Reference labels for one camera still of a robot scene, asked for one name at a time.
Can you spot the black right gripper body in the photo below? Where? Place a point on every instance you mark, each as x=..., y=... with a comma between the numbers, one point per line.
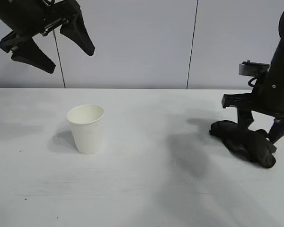
x=277, y=94

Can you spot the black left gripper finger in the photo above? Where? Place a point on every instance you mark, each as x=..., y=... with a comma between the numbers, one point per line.
x=34, y=58
x=79, y=35

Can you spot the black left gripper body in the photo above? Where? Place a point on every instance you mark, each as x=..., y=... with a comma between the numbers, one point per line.
x=28, y=16

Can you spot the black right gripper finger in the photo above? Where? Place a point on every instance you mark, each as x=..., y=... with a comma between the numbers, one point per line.
x=280, y=128
x=245, y=119

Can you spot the dark purple grey cloth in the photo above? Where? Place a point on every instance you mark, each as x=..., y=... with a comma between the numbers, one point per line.
x=253, y=149

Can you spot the white paper cup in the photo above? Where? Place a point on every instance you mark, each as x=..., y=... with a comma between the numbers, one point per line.
x=87, y=132

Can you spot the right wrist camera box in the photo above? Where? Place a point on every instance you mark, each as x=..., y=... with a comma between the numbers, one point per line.
x=252, y=69

